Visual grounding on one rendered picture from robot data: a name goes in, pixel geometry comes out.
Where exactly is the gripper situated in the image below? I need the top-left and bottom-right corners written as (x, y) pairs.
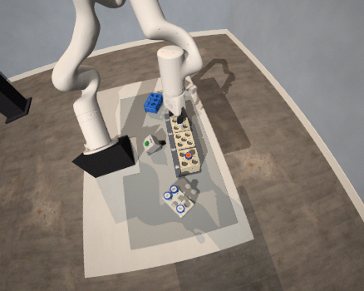
top-left (163, 92), bottom-right (188, 124)

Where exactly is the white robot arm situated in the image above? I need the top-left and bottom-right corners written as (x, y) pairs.
top-left (52, 0), bottom-right (203, 155)

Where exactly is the beige tube rack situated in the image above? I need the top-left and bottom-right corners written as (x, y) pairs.
top-left (163, 189), bottom-right (194, 219)

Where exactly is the blue tube rack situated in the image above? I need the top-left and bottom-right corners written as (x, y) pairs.
top-left (144, 93), bottom-right (163, 114)

